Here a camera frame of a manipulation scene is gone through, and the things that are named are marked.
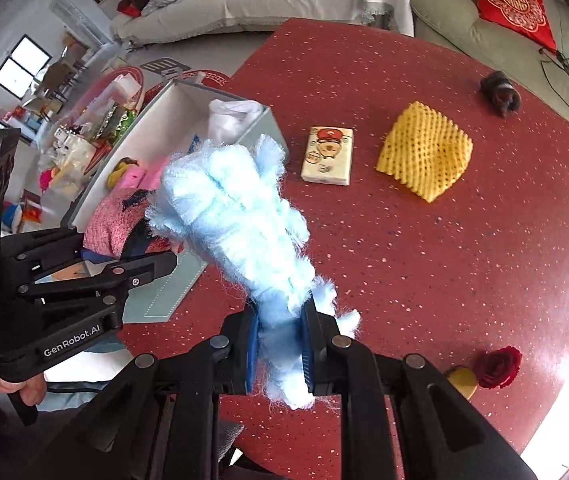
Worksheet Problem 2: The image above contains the pink red knit sock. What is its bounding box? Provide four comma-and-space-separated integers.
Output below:
82, 188, 184, 263

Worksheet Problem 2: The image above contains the pink knit sock bundle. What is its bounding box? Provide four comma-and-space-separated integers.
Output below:
106, 157, 139, 190

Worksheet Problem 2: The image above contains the light blue fluffy cloth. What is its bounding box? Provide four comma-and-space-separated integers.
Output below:
146, 138, 361, 410

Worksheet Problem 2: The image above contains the white plastic bag bundle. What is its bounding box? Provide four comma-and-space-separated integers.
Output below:
207, 99, 264, 144

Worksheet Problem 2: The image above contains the red fabric rose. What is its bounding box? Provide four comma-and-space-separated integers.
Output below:
445, 346, 522, 400

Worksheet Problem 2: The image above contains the teal white storage box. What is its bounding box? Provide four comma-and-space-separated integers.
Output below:
58, 78, 291, 325

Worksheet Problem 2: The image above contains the yellow foam fruit net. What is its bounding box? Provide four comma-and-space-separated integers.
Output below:
376, 101, 473, 203

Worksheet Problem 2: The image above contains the round red floor mat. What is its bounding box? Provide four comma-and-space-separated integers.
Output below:
142, 70, 231, 106

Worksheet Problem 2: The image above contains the dark rolled sock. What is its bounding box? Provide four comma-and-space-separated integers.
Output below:
480, 70, 522, 117

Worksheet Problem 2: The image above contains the green leather armchair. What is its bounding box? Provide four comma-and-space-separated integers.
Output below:
411, 0, 569, 122

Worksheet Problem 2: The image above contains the red embroidered cushion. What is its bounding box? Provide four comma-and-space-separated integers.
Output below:
477, 0, 557, 53

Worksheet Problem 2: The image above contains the black cable on armchair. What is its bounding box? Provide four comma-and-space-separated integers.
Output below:
538, 46, 569, 111

